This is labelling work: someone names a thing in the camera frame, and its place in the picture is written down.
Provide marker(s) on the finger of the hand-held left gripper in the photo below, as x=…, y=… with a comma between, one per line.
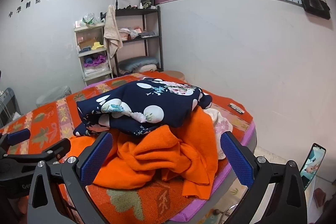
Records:
x=18, y=135
x=56, y=150

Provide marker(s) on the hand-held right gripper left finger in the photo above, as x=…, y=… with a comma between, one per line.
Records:
x=97, y=158

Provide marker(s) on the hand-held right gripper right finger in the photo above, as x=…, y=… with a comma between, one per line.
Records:
x=236, y=161

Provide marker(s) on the orange knit garment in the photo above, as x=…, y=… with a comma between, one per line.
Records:
x=162, y=150

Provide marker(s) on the navy floral polka-dot garment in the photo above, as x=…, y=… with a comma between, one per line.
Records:
x=147, y=98

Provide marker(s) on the orange leaf-patterned blanket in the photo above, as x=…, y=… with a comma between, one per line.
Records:
x=47, y=119

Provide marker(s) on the pale pink garment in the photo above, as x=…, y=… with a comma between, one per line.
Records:
x=221, y=121

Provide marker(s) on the grey round bin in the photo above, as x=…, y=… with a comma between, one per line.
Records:
x=52, y=96

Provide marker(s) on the small black silver tag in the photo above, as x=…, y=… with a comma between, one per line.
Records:
x=236, y=108

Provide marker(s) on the smartphone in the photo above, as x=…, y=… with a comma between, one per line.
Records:
x=312, y=166

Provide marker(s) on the purple cloth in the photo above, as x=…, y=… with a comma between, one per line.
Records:
x=94, y=60

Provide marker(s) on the grey pillow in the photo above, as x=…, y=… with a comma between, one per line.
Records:
x=136, y=62

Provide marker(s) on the beige round cushion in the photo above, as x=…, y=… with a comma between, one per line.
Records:
x=176, y=74

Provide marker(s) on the white plastic shelf rack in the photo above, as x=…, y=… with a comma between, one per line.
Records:
x=90, y=28

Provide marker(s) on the beige towel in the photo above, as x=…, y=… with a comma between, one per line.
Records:
x=111, y=29

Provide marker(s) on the clear plastic bag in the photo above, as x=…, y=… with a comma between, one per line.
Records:
x=90, y=18

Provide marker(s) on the black metal shelf rack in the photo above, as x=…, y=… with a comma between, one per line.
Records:
x=136, y=12

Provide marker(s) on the black box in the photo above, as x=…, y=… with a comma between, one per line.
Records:
x=147, y=1

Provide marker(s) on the black wall frame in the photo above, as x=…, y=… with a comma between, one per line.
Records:
x=315, y=5

